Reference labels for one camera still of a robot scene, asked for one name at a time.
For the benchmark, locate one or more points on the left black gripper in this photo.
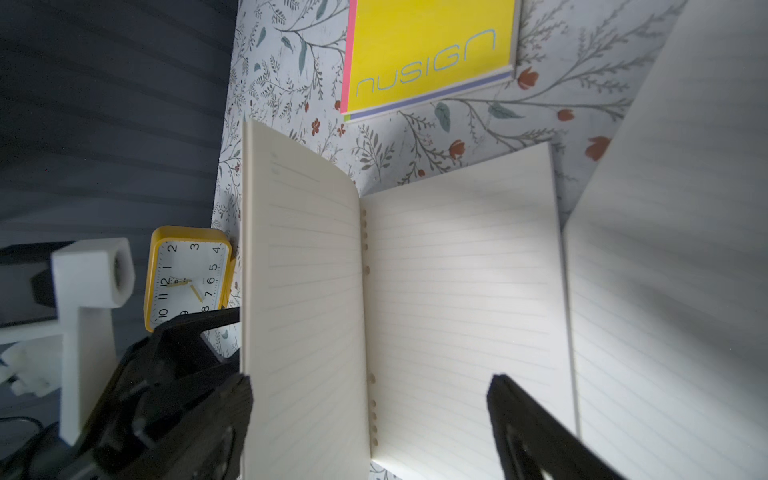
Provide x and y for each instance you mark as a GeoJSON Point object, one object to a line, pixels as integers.
{"type": "Point", "coordinates": [45, 456]}

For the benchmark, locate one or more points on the cream notebook underneath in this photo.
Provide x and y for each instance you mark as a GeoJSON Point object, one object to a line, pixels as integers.
{"type": "Point", "coordinates": [667, 261]}

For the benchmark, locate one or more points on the cream lined notebook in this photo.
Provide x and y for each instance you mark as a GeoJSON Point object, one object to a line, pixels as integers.
{"type": "Point", "coordinates": [372, 326]}

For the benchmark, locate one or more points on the yellow framed box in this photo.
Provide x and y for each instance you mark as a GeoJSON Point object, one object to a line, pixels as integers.
{"type": "Point", "coordinates": [190, 270]}

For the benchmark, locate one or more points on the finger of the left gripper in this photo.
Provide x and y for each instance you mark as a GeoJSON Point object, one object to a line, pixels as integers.
{"type": "Point", "coordinates": [161, 379]}

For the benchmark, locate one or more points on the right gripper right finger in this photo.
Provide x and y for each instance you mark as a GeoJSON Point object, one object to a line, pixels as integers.
{"type": "Point", "coordinates": [531, 443]}

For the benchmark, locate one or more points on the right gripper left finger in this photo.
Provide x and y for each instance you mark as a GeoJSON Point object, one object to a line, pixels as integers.
{"type": "Point", "coordinates": [192, 428]}

